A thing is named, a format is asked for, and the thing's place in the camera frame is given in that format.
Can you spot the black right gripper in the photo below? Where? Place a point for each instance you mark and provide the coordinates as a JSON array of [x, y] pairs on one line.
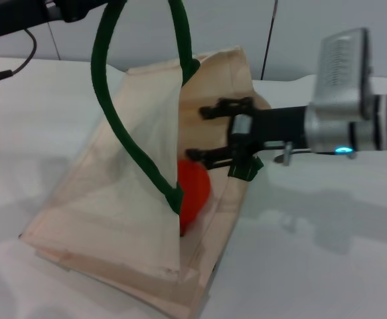
[[276, 128]]

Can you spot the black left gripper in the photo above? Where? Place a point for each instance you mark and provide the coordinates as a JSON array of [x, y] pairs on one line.
[[14, 16]]

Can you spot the orange fruit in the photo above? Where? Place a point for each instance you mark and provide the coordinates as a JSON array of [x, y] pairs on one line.
[[193, 189]]

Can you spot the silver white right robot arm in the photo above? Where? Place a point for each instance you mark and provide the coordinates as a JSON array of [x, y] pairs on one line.
[[385, 123]]

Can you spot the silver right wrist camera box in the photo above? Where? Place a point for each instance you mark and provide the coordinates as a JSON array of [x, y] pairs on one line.
[[340, 69]]

